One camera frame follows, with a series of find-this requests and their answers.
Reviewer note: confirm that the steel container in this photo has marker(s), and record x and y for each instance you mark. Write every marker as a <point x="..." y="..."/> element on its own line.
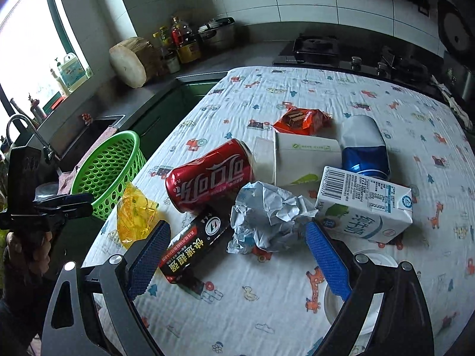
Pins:
<point x="464" y="78"/>

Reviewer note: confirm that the orange snack wrapper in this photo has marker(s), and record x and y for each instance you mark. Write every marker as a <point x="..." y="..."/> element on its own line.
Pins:
<point x="300" y="119"/>

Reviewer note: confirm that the person's left hand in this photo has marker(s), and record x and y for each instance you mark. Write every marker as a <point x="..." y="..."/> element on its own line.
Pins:
<point x="31" y="259"/>

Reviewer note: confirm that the white paper cup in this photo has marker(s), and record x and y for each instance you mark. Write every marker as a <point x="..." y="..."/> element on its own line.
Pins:
<point x="304" y="159"/>

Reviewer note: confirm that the green kitchen cabinet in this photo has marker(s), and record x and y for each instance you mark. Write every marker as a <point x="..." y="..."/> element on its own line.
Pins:
<point x="170" y="104"/>

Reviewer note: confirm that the black gas stove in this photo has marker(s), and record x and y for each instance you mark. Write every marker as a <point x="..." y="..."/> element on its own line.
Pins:
<point x="371" y="63"/>

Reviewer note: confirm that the red cola can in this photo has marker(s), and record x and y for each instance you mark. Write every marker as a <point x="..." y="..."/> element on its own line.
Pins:
<point x="207" y="178"/>

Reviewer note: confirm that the blue detergent bottle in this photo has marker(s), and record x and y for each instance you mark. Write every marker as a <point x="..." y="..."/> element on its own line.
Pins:
<point x="72" y="70"/>

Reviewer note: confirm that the cooking oil bottle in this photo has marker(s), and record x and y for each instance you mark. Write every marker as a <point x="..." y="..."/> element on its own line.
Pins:
<point x="185" y="42"/>

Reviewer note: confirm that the person's left forearm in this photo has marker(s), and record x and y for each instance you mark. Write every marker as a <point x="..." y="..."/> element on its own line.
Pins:
<point x="22" y="315"/>

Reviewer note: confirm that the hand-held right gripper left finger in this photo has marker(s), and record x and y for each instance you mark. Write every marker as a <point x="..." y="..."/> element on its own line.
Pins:
<point x="148" y="261"/>

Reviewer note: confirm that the printed white cloth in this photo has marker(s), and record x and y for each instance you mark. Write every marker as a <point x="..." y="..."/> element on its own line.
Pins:
<point x="259" y="304"/>

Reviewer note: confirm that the black round appliance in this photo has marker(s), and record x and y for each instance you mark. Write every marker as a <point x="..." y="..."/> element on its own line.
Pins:
<point x="458" y="33"/>

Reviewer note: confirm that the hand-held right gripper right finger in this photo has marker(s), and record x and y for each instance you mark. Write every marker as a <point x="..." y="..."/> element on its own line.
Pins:
<point x="327" y="263"/>

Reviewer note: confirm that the steel pressure cooker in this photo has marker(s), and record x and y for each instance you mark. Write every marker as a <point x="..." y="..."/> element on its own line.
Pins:
<point x="219" y="33"/>

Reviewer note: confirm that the yellow plastic wrapper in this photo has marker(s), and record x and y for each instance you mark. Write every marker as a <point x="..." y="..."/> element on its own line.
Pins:
<point x="135" y="215"/>

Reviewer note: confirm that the clear plastic cup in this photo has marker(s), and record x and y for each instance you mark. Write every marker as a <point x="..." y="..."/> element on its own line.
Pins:
<point x="334" y="313"/>

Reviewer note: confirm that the pink towel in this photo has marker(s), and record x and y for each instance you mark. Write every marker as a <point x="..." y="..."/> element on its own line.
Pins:
<point x="66" y="182"/>

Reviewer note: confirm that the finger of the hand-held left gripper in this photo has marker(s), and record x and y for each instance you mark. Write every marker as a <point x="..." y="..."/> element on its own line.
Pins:
<point x="76" y="211"/>
<point x="63" y="201"/>

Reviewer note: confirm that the black cardboard box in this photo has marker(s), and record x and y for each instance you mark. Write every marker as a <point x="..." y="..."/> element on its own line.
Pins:
<point x="195" y="243"/>

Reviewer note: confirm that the steel faucet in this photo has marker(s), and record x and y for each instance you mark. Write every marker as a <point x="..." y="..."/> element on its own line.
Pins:
<point x="22" y="126"/>

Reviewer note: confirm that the wall socket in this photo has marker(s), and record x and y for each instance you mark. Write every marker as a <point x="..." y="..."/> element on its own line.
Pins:
<point x="425" y="11"/>

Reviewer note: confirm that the crushed blue can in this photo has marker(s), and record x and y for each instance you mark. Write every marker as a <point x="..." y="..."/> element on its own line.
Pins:
<point x="365" y="155"/>

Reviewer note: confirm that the red and white sponge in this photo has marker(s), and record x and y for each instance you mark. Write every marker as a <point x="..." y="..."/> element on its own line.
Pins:
<point x="86" y="118"/>

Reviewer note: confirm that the silver paper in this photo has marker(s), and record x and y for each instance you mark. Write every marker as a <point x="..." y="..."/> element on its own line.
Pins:
<point x="267" y="215"/>

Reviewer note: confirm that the steel sink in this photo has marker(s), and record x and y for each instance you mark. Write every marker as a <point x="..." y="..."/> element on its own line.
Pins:
<point x="81" y="137"/>

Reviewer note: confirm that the small white jar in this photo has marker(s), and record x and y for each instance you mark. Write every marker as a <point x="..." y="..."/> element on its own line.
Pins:
<point x="172" y="63"/>

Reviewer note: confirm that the green plastic basket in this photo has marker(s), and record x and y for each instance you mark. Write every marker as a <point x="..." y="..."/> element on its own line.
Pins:
<point x="107" y="170"/>

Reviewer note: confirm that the round wooden chopping block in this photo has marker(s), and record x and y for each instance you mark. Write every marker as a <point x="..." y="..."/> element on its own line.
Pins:
<point x="128" y="65"/>

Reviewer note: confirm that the white milk carton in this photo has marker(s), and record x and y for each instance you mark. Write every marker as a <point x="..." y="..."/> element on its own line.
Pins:
<point x="365" y="207"/>

